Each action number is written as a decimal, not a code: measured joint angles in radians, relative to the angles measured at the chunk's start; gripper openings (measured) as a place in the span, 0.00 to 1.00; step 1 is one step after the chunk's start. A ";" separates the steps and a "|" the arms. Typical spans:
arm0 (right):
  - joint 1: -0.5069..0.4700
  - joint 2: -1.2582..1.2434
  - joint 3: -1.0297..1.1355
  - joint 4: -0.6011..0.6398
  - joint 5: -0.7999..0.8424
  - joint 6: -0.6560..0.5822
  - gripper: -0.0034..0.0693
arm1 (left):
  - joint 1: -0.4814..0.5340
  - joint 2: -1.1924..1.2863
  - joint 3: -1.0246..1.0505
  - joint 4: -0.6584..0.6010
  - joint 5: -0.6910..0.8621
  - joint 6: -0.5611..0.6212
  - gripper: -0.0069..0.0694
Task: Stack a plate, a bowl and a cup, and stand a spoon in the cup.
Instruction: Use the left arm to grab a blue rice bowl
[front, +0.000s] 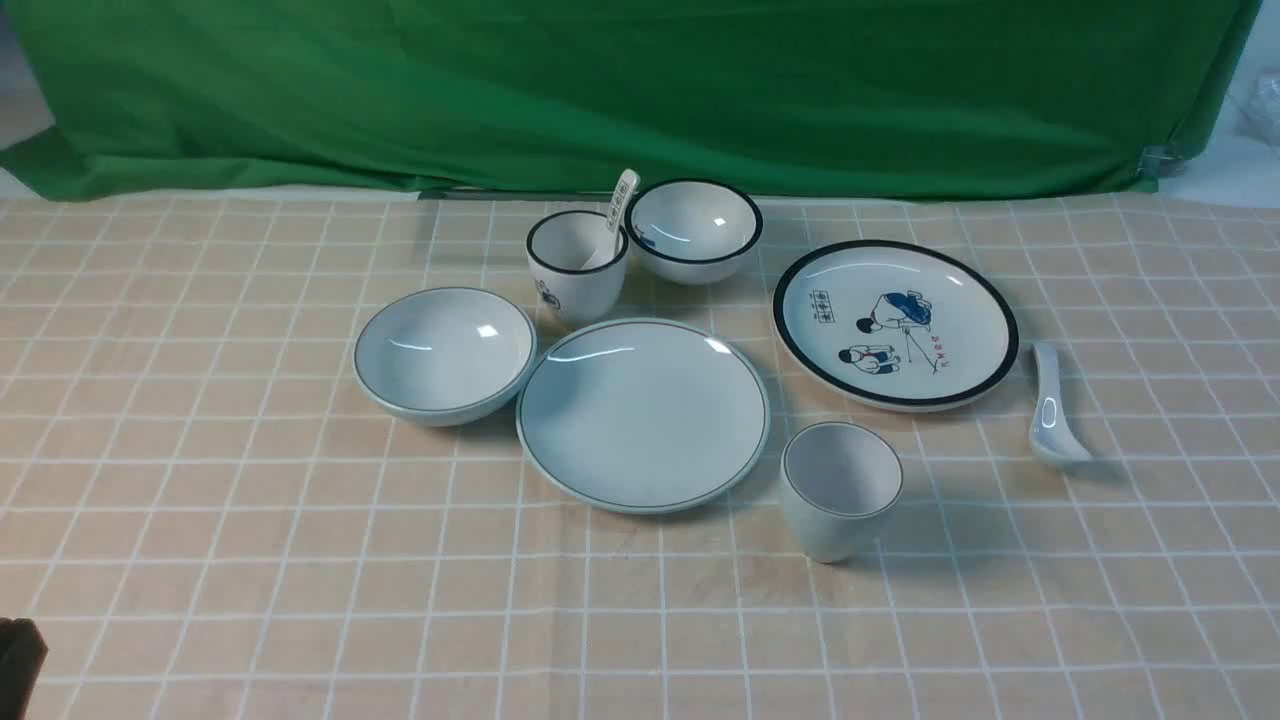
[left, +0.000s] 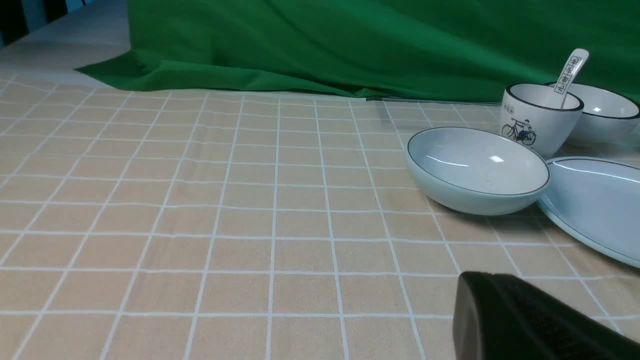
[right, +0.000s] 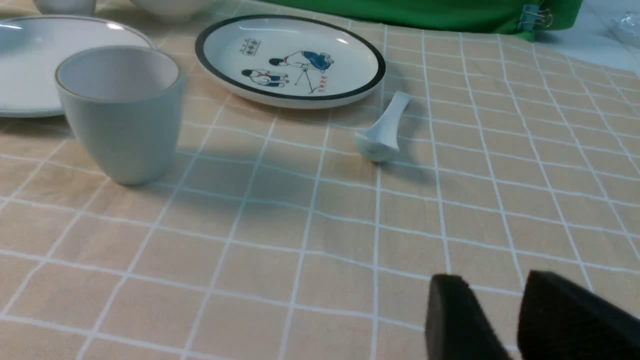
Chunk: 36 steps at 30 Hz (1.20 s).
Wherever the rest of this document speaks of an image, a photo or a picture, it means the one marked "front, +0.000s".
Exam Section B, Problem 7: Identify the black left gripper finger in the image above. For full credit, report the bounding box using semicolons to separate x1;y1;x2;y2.
0;618;49;720

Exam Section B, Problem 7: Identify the pale green rimmed bowl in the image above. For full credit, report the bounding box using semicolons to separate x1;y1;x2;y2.
352;287;538;427

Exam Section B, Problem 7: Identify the pale green rimmed cup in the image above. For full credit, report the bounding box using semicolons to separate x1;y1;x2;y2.
780;421;904;564

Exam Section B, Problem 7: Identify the plain white ceramic spoon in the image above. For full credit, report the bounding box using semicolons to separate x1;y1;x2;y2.
1028;341;1094;469

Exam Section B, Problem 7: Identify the beige checked tablecloth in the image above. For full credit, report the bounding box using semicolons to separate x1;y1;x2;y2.
1;193;1279;719

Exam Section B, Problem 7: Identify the green backdrop cloth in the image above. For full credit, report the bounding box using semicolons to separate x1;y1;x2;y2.
3;1;1260;201

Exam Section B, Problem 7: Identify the pale green rimmed plate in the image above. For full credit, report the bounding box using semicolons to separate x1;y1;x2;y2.
515;318;771;515

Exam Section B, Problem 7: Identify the black rimmed white cup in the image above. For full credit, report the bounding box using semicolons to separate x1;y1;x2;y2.
525;210;630;327

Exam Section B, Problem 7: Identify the white spoon in cup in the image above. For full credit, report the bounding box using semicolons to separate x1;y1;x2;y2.
582;168;640;272

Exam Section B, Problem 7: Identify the black rimmed white bowl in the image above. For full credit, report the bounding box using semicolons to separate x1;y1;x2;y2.
622;178;764;286

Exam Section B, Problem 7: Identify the black rimmed cartoon plate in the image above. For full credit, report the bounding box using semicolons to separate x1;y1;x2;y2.
772;240;1021;413

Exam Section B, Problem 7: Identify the clear clip on backdrop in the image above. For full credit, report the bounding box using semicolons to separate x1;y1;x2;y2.
1137;145;1187;179

